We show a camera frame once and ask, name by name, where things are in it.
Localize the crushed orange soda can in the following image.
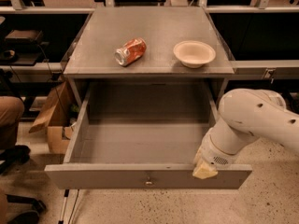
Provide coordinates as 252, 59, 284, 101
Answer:
114, 37, 147, 66

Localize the grey top drawer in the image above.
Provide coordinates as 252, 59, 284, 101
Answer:
45, 82, 252, 189

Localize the black shoe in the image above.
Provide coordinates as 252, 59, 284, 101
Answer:
0, 145, 30, 174

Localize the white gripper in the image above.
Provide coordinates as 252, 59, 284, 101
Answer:
192, 131, 237, 179

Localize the white black striped pole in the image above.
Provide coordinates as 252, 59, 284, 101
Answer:
58, 189, 69, 224

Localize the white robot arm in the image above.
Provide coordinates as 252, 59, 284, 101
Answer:
192, 89, 299, 179

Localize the dark equipment on shelf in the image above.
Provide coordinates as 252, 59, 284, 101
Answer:
0, 30, 50, 66

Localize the cardboard box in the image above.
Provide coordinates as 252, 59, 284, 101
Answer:
29, 81, 76, 154

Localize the grey drawer cabinet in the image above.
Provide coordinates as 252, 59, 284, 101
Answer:
64, 7, 233, 124

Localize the white paper bowl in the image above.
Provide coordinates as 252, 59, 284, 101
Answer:
173, 40, 216, 68

